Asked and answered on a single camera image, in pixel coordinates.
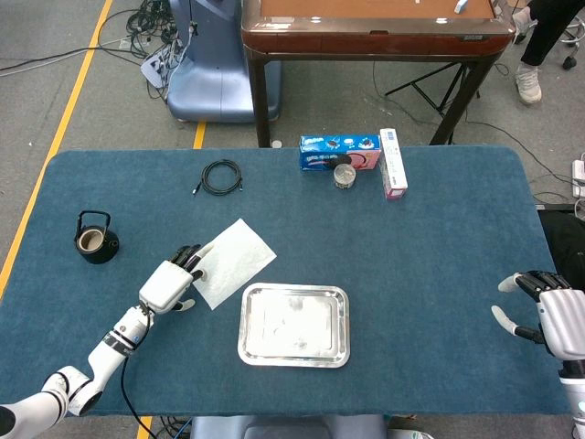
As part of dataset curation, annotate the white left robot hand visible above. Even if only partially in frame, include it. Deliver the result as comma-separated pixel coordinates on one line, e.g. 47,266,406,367
138,244,215,316

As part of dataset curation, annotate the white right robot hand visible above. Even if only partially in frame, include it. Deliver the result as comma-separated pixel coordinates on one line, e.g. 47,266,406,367
491,270,585,362

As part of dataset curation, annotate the white paper napkin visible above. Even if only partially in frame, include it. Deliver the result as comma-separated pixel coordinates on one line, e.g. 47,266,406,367
192,218,278,311

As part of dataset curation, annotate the black teapot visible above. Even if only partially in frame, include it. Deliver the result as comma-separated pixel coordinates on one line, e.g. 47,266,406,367
73,209,121,266

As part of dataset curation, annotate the silver metal tray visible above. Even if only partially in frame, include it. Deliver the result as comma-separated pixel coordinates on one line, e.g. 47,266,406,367
237,283,351,369

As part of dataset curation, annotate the blue felt table cloth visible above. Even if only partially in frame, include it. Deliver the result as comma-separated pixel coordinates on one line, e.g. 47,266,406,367
0,145,585,418

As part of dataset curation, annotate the white power strip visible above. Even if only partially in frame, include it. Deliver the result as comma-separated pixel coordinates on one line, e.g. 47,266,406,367
139,45,177,89
570,158,585,198

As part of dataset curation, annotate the grey blue robot torso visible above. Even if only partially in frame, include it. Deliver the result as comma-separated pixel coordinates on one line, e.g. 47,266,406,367
189,414,389,439

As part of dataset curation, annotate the blue oreo cookie box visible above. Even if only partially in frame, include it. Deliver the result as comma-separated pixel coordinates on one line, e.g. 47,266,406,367
299,134,382,173

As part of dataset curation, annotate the small clear plastic jar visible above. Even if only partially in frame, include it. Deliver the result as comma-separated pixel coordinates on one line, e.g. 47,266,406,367
333,163,358,190

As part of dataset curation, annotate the pink and white carton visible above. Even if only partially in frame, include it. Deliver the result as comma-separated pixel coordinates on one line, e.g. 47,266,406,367
378,127,410,201

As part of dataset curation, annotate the office chair wheel base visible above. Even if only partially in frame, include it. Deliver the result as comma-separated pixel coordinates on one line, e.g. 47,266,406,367
560,22,585,70

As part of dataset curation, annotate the person's leg and shoe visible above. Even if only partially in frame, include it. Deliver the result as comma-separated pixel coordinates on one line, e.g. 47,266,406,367
510,0,585,105

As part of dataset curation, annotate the brown mahjong table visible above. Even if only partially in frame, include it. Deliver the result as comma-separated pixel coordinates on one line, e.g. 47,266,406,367
240,0,517,148

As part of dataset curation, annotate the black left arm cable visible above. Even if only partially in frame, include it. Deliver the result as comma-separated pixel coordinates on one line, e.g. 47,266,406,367
119,315,159,439

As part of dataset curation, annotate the coiled black usb cable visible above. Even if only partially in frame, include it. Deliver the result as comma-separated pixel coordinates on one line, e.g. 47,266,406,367
191,159,244,198

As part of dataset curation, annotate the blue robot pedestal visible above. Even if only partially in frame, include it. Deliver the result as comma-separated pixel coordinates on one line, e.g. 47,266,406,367
166,0,282,123

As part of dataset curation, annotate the tangled floor cable bundle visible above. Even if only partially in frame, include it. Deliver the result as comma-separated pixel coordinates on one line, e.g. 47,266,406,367
125,0,193,100

